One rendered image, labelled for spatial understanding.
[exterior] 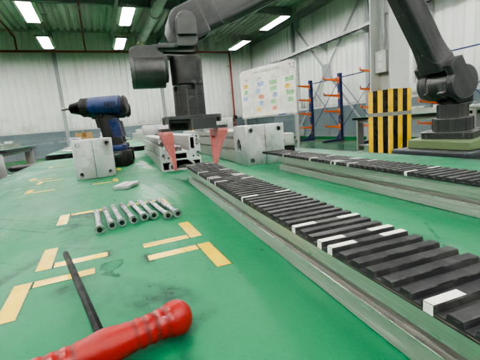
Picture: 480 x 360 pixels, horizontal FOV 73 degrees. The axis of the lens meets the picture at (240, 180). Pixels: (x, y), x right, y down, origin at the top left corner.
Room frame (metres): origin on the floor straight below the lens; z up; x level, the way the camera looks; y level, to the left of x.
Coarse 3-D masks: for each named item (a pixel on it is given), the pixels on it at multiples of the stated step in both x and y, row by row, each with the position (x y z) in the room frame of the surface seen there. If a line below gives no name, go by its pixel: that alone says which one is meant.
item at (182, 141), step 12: (144, 144) 1.49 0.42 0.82; (156, 144) 0.97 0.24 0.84; (180, 144) 0.94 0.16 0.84; (192, 144) 0.83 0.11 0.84; (156, 156) 0.89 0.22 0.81; (168, 156) 0.79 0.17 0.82; (180, 156) 0.85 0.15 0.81; (192, 156) 0.81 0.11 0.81; (168, 168) 0.82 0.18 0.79; (180, 168) 0.80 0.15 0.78
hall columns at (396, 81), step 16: (176, 0) 11.14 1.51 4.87; (400, 32) 3.57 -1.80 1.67; (400, 48) 3.57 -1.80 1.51; (400, 64) 3.57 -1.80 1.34; (384, 80) 3.75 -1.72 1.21; (400, 80) 3.57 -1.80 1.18; (384, 96) 3.56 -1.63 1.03; (400, 96) 3.55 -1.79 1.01; (384, 112) 3.56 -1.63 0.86; (400, 112) 3.54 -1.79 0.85; (384, 128) 3.57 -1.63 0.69; (400, 128) 3.55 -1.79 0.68; (384, 144) 3.57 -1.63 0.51; (400, 144) 3.55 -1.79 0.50
